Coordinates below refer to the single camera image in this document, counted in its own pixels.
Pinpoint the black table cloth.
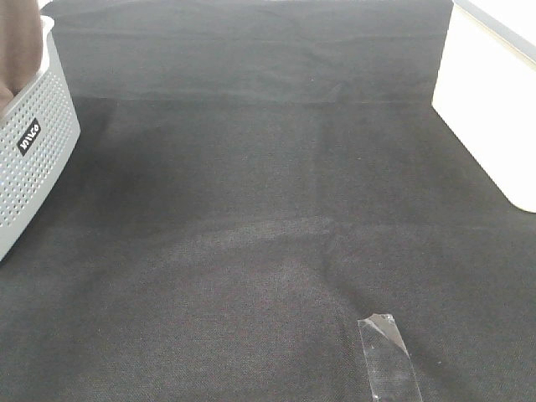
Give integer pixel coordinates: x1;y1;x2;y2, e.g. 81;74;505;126
1;1;535;401

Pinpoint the brown microfibre towel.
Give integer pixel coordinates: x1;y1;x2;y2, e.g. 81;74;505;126
1;0;43;115

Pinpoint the clear adhesive tape strip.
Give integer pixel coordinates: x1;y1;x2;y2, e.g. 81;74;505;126
358;313;423;402

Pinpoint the grey perforated laundry basket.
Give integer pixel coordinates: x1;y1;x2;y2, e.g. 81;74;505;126
1;16;80;257

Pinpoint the white plastic storage bin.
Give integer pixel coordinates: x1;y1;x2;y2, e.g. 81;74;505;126
431;1;535;213

